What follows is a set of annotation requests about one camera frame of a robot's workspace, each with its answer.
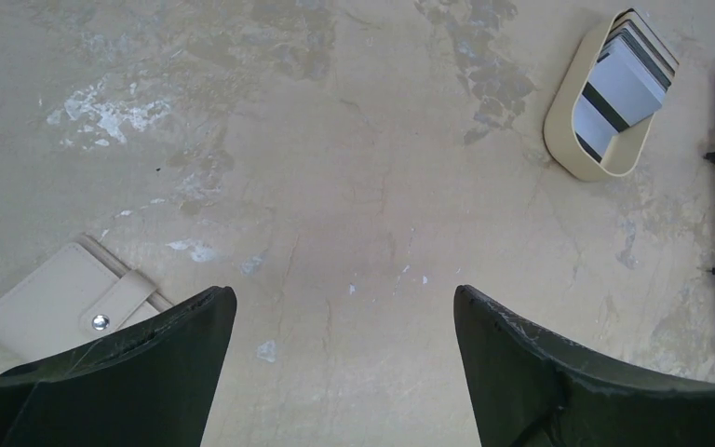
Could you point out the beige oval card tray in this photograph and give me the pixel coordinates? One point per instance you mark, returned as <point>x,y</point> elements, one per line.
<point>625,149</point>

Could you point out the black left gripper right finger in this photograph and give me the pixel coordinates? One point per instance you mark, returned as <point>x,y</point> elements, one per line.
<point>530,386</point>

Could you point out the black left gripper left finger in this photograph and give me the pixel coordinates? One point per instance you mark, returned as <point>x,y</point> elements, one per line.
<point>150,384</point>

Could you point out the stack of white cards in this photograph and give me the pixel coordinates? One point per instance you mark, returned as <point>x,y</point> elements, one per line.
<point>628,83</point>

